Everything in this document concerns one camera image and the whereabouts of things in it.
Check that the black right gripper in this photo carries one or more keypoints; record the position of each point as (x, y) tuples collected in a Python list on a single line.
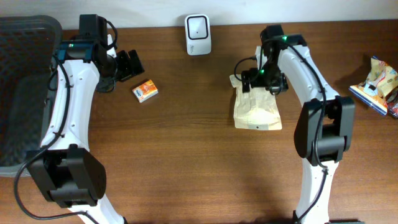
[(281, 84)]

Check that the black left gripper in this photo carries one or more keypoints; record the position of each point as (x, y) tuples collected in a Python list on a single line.
[(128, 69)]

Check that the small orange box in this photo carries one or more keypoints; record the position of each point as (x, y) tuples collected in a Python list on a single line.
[(145, 91)]

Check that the beige brown snack pouch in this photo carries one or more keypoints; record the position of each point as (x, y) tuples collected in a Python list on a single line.
[(256, 109)]

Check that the yellow chip bag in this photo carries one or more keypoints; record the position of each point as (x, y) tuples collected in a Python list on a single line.
[(377, 87)]

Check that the red black snack packet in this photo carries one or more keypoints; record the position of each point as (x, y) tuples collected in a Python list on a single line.
[(392, 104)]

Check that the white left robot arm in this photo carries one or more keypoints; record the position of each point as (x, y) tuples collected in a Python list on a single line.
[(63, 169)]

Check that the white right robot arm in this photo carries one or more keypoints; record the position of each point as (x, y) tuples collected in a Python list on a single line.
[(325, 125)]

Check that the white barcode scanner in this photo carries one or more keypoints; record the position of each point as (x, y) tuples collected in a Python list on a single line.
[(198, 34)]

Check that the grey plastic basket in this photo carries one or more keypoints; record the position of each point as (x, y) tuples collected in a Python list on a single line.
[(27, 46)]

